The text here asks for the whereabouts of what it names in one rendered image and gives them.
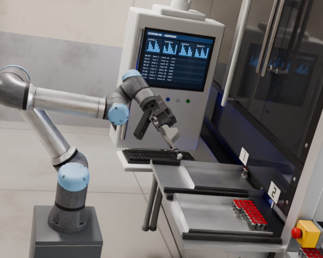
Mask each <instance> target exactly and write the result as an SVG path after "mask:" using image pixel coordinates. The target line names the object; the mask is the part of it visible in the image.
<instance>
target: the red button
mask: <svg viewBox="0 0 323 258"><path fill-rule="evenodd" d="M291 236H292V238H294V239H300V237H301V230H300V229H299V228H293V229H292V230H291Z"/></svg>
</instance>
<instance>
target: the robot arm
mask: <svg viewBox="0 0 323 258"><path fill-rule="evenodd" d="M122 81H123V83H122V84H121V85H120V86H118V87H117V88H116V89H115V90H113V91H112V92H111V93H109V94H108V95H106V96H105V97H104V98H98V97H92V96H86V95H80V94H74V93H68V92H62V91H56V90H50V89H43V88H37V87H34V85H33V84H32V83H31V82H30V76H29V74H28V72H27V71H26V70H25V69H24V68H22V67H20V66H17V65H9V66H6V67H4V68H2V69H1V70H0V104H1V105H3V106H6V107H9V108H11V109H16V110H17V111H18V112H19V113H20V115H21V116H22V117H23V119H24V120H25V122H26V123H27V124H28V126H29V127H30V128H31V130H32V131H33V132H34V134H35V135H36V137H37V138H38V140H39V141H40V142H41V144H42V145H43V147H44V148H45V149H46V151H47V152H48V153H49V155H50V156H51V158H52V159H51V164H52V165H53V167H54V168H55V170H56V171H57V172H58V174H57V187H56V195H55V203H54V205H53V207H52V209H51V211H50V213H49V216H48V224H49V226H50V227H51V228H52V229H54V230H56V231H58V232H62V233H76V232H79V231H82V230H83V229H85V227H86V226H87V220H88V219H87V214H86V209H85V203H86V196H87V190H88V183H89V180H90V176H89V171H88V161H87V158H86V157H85V155H84V154H83V153H81V152H80V151H78V150H77V148H76V147H75V146H71V145H69V143H68V142H67V141H66V139H65V138H64V136H63V135H62V134H61V132H60V131H59V129H58V128H57V126H56V125H55V124H54V122H53V121H52V119H51V118H50V116H49V115H48V113H47V112H46V111H52V112H58V113H65V114H71V115H78V116H84V117H91V118H97V119H104V120H109V121H110V122H111V123H112V124H114V125H122V124H124V123H126V122H127V120H128V118H129V109H128V107H127V104H128V103H129V102H131V101H132V100H133V99H134V100H135V101H136V103H137V104H138V106H139V107H140V108H141V109H142V111H143V112H144V113H143V115H142V117H141V119H140V121H139V123H138V125H137V127H136V129H135V131H134V133H133V135H134V136H135V137H136V139H138V140H142V138H143V136H144V134H145V132H146V130H147V128H148V126H149V124H150V122H152V123H153V125H154V126H155V128H156V129H157V131H158V132H160V134H161V135H162V137H163V138H164V140H165V141H166V143H167V144H168V146H169V147H170V148H175V147H174V145H173V144H174V143H175V142H176V141H177V140H178V139H179V138H180V133H179V132H178V129H177V128H170V127H172V126H173V124H175V123H176V122H177V121H176V118H175V116H174V115H173V113H172V111H171V109H170V108H169V107H168V106H167V105H166V104H165V102H164V101H163V99H162V98H161V96H160V95H158V96H155V94H154V93H153V91H152V90H151V89H150V87H149V86H148V84H147V83H146V81H145V80H144V78H143V77H142V76H141V74H140V73H139V71H137V70H128V71H127V72H126V73H125V74H124V75H123V76H122ZM163 129H164V130H165V131H164V130H163Z"/></svg>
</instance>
